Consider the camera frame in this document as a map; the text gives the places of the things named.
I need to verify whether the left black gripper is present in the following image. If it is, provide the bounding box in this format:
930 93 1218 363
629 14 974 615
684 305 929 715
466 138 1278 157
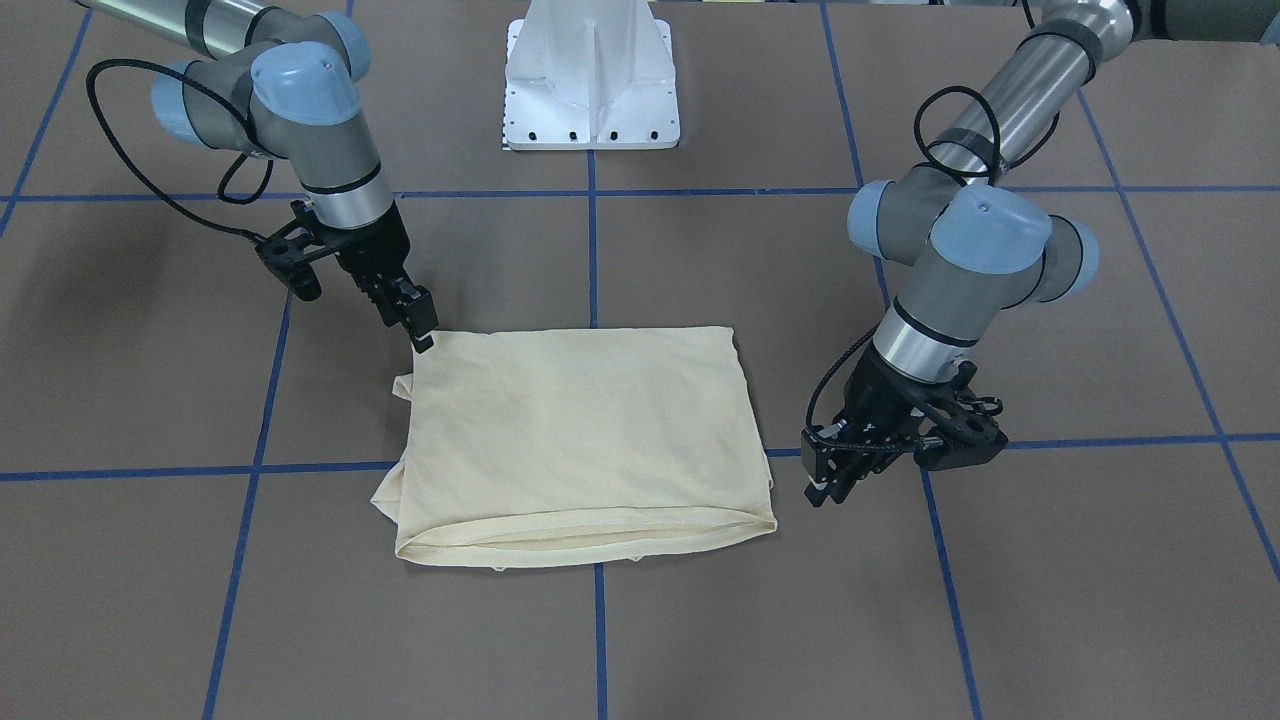
800 347 961 503

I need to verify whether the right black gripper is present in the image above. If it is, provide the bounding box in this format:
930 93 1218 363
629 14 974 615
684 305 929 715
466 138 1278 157
300 201 439 351

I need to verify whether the cream long-sleeve graphic shirt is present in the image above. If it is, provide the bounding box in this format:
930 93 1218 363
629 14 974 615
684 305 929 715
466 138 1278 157
371 325 778 571

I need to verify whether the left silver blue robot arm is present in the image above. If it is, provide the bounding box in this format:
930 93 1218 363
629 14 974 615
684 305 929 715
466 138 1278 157
801 1 1277 507

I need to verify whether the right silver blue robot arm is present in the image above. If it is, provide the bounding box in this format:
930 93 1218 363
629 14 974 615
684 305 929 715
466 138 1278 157
93 1 438 352

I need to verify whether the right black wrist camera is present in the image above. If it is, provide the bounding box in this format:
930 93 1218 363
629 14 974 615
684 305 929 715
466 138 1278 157
253 220 332 302

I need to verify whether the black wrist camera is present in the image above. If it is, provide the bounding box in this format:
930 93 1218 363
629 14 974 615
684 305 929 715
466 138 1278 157
253 220 332 302
906 359 1009 471

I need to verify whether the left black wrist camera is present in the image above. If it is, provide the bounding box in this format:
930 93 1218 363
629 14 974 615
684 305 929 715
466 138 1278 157
906 359 1009 471

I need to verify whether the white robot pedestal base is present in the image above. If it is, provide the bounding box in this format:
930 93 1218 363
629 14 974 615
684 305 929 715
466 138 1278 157
502 1 682 151

